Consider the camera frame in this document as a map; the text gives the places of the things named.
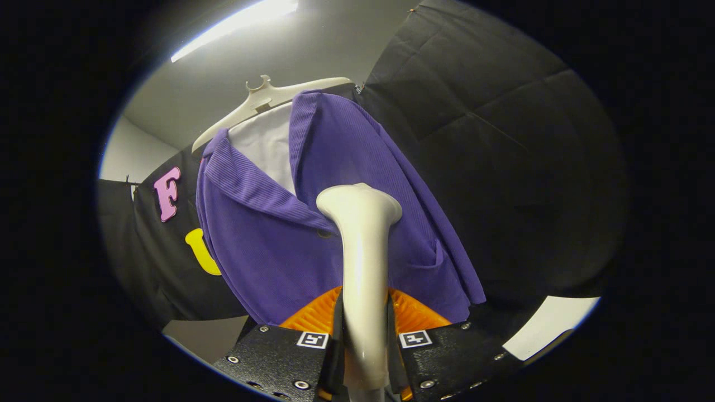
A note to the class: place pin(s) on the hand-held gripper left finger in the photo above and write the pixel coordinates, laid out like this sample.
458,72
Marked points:
279,357

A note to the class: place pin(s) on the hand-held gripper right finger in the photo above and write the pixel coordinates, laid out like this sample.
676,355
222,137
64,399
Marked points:
452,357

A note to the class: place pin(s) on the purple jacket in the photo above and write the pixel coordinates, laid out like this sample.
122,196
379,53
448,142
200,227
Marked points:
268,245

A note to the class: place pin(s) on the white garment steamer head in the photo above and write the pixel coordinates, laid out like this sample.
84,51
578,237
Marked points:
363,251

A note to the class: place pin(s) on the black backdrop cloth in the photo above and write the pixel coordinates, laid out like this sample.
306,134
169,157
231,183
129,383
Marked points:
514,167
114,223
167,262

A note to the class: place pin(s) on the white dress form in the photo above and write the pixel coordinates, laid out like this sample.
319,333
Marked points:
268,145

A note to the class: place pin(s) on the white plastic hanger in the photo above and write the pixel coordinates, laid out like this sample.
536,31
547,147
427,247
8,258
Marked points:
268,100

